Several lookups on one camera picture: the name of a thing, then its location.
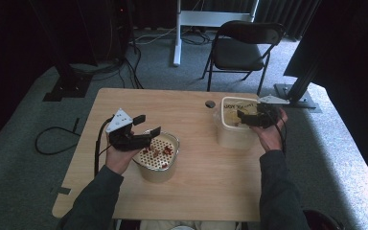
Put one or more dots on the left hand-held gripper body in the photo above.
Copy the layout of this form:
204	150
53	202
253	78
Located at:
121	127

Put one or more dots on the rectangular clear plastic container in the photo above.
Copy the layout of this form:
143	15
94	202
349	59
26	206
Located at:
233	137

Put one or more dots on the white metal desk frame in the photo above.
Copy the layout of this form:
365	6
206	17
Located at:
204	17

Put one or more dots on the black stand with base plate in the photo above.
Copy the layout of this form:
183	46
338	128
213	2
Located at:
68	86

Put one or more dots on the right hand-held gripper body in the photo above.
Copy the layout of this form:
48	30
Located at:
268	115

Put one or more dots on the white perforated strainer insert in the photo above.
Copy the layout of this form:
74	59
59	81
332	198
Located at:
158	159

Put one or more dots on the black metal post with base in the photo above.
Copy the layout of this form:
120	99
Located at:
300	92

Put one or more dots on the dark curtain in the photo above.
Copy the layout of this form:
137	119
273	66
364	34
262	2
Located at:
348	48

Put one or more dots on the pile of red food pieces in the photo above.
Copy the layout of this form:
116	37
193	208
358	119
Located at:
167	150

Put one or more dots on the person's left hand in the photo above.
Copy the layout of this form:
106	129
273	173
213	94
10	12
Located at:
118	159

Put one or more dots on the person's right hand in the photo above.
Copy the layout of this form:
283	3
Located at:
271	139

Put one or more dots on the dark red seat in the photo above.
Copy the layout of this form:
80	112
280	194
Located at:
322	222

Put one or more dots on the black folding chair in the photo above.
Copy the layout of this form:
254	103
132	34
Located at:
236	54

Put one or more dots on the round metal-rimmed container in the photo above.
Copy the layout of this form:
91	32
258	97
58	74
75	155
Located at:
158	174

